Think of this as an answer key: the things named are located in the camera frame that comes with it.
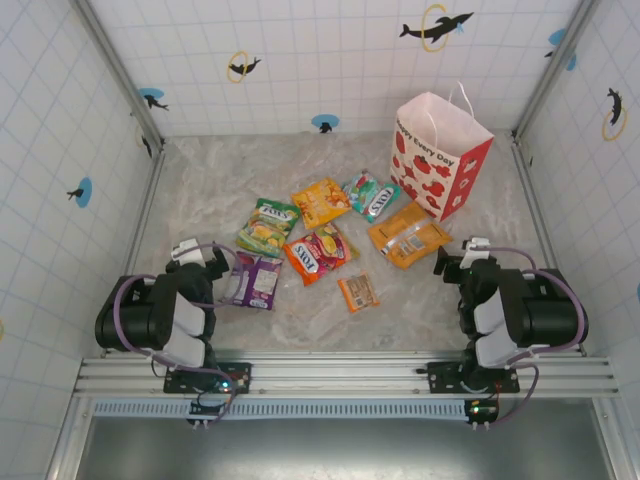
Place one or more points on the aluminium table side rail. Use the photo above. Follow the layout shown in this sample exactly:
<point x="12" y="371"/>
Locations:
<point x="540" y="220"/>
<point x="150" y="200"/>

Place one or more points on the grey metal panel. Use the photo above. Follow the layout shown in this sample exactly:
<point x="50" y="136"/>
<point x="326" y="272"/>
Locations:
<point x="350" y="450"/>

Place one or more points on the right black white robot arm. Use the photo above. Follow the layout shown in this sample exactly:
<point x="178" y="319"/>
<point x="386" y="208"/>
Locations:
<point x="545" y="320"/>

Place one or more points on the green Fox's candy bag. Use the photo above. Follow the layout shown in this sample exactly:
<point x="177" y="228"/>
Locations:
<point x="267" y="227"/>

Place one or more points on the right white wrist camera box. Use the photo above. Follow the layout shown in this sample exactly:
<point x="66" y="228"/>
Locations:
<point x="475" y="252"/>

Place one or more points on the aluminium frame post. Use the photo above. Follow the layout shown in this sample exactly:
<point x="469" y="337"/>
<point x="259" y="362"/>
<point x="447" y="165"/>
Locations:
<point x="556" y="65"/>
<point x="120" y="75"/>

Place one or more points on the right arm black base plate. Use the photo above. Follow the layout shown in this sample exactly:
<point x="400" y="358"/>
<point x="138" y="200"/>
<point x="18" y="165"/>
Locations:
<point x="445" y="375"/>

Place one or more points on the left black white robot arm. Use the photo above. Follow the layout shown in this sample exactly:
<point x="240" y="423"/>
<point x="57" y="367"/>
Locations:
<point x="135" y="320"/>

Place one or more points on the small orange snack pack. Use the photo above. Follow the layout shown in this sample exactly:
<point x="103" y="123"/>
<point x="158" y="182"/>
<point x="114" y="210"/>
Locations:
<point x="357" y="292"/>

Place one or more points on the aluminium mounting rail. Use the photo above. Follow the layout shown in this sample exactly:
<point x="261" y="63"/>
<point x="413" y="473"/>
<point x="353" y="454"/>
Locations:
<point x="340" y="372"/>

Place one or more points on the purple Fox's candy bag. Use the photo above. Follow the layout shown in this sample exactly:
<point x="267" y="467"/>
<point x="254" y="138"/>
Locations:
<point x="257" y="280"/>

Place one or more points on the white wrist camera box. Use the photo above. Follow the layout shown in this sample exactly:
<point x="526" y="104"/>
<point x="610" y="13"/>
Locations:
<point x="475" y="252"/>
<point x="190" y="250"/>

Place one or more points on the large orange snack pouch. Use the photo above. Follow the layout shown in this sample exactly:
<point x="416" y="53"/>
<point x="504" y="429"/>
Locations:
<point x="405" y="235"/>

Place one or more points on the teal Fox's candy bag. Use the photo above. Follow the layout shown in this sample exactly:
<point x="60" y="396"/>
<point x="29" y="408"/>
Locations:
<point x="372" y="197"/>

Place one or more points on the white red paper bag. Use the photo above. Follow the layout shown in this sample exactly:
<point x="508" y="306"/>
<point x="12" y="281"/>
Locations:
<point x="425" y="170"/>

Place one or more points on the yellow snack bag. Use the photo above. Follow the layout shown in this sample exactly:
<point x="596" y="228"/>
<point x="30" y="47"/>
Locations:
<point x="320" y="202"/>

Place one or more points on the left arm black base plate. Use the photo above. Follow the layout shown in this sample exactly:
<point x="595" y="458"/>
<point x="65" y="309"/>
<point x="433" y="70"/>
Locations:
<point x="235" y="375"/>

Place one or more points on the red Fox's candy bag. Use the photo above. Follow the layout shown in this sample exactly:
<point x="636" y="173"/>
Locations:
<point x="320" y="252"/>

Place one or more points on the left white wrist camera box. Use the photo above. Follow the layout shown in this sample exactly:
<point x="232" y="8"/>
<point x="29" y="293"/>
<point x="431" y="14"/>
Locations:
<point x="190" y="250"/>

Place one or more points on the dolphin blue disc sticker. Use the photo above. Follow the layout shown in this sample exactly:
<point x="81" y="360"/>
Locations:
<point x="557" y="36"/>
<point x="85" y="192"/>
<point x="150" y="95"/>
<point x="325" y="121"/>

